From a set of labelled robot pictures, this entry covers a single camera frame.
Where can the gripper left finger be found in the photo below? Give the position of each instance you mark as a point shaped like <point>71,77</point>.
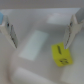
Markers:
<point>8,31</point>

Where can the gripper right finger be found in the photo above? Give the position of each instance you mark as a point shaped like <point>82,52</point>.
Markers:
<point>73,29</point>

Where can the yellow block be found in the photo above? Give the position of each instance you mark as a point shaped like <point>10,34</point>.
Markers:
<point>61,55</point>

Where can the white plastic box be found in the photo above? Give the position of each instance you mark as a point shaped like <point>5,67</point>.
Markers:
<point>43,46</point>

